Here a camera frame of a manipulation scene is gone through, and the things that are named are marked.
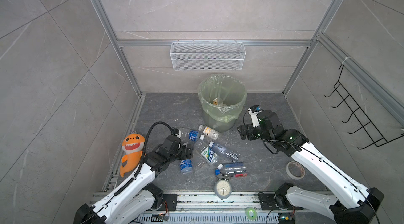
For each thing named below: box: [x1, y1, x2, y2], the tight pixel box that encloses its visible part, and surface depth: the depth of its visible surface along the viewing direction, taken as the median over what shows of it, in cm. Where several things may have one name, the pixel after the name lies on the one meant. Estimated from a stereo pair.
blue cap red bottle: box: [215, 162, 248, 178], surface depth 81 cm
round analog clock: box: [214, 178, 232, 201], surface depth 76 cm
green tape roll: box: [245, 206, 258, 221], surface depth 73 cm
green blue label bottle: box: [200, 146, 224, 170], surface depth 85 cm
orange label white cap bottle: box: [198, 124, 219, 141], surface depth 95 cm
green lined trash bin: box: [197, 73, 248, 133], surface depth 92 cm
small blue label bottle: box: [179, 158, 194, 175], surface depth 82 cm
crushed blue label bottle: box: [180, 129, 200, 142], surface depth 92 cm
